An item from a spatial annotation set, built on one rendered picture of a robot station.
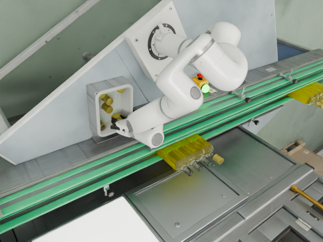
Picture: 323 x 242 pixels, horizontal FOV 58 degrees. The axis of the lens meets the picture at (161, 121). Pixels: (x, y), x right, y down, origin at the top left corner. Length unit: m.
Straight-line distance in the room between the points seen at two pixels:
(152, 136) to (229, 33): 0.43
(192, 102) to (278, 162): 1.06
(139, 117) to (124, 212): 0.51
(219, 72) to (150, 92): 0.72
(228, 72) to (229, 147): 1.03
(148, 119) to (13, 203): 0.59
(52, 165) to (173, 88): 0.68
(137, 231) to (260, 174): 0.74
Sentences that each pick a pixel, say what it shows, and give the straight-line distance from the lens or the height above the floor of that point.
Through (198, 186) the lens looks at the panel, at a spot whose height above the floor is 1.14.
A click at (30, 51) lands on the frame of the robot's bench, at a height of 0.20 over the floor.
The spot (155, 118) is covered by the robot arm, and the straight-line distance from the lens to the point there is 0.91.
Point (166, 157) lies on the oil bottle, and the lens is 1.36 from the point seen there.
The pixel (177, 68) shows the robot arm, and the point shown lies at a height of 1.24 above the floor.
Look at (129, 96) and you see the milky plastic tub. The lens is 1.27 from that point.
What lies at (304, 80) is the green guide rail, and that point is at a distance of 2.28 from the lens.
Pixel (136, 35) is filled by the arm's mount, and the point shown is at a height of 0.81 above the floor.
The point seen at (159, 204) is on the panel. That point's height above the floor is 1.12.
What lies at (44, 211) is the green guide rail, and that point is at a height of 0.96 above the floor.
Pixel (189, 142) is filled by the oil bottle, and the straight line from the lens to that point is 1.43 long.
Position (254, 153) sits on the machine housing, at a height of 1.11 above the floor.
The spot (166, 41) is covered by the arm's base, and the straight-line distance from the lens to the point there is 1.21.
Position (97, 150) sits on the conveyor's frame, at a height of 0.85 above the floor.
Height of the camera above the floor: 1.77
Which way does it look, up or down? 39 degrees down
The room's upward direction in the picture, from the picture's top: 128 degrees clockwise
